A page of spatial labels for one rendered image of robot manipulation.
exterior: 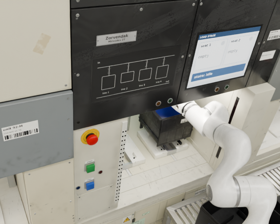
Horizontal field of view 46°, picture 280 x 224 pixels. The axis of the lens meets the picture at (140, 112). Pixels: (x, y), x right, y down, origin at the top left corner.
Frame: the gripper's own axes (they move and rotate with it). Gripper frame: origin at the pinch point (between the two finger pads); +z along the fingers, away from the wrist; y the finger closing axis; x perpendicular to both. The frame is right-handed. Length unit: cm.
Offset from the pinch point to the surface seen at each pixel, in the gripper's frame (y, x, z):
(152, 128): -10.5, -18.3, -4.0
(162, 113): -3.3, -13.2, -0.3
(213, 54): -10, 38, -31
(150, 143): -8.5, -31.4, -2.1
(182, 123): 2.6, -13.8, -10.5
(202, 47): -16, 42, -31
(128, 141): -18.8, -31.4, 3.8
